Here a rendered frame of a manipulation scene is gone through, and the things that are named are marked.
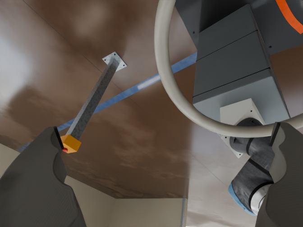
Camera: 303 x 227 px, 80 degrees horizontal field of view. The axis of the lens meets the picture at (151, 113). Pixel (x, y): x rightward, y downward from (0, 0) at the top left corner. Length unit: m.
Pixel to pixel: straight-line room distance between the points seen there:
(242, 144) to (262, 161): 0.12
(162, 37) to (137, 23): 1.42
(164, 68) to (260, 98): 0.73
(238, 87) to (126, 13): 1.19
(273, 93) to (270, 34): 0.87
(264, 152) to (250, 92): 0.30
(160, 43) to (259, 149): 0.68
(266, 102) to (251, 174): 0.38
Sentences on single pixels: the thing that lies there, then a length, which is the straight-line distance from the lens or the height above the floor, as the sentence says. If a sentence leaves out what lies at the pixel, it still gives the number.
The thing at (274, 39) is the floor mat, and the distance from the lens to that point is 1.86.
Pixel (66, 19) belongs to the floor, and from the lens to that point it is 2.10.
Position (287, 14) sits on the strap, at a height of 0.02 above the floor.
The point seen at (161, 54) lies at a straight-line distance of 0.39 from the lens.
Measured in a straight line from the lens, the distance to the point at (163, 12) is 0.38.
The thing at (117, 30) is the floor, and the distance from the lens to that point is 1.90.
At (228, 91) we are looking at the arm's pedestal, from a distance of 1.00.
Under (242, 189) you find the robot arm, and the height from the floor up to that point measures 1.27.
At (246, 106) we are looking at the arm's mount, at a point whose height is 0.90.
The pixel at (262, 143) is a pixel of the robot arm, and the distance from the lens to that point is 0.92.
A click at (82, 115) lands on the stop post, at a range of 1.55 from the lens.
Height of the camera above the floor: 1.58
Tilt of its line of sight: 38 degrees down
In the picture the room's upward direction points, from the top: 165 degrees counter-clockwise
